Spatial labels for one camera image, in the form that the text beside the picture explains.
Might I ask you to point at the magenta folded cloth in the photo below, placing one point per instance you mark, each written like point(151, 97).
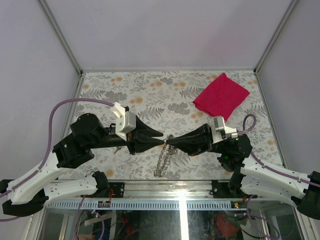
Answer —
point(221, 97)

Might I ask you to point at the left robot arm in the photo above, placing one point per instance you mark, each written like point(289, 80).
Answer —
point(29, 194)

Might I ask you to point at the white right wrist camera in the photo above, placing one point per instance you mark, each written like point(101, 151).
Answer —
point(221, 131)

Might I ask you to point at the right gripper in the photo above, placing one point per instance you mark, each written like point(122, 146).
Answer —
point(197, 141)

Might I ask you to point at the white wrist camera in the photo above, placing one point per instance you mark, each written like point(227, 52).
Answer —
point(125, 120)
point(221, 131)

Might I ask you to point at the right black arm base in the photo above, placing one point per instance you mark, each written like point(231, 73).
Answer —
point(228, 189)

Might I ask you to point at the aluminium front rail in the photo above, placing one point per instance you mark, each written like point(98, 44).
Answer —
point(155, 195)

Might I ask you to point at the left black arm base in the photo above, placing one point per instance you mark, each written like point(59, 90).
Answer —
point(110, 188)

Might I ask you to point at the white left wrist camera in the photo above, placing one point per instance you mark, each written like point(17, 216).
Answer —
point(125, 120)

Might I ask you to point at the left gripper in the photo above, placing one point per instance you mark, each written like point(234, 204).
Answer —
point(141, 138)

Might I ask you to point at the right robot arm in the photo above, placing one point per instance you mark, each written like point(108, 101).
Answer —
point(250, 175)

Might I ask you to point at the metal ring key organizer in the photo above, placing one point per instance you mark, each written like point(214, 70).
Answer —
point(164, 158)

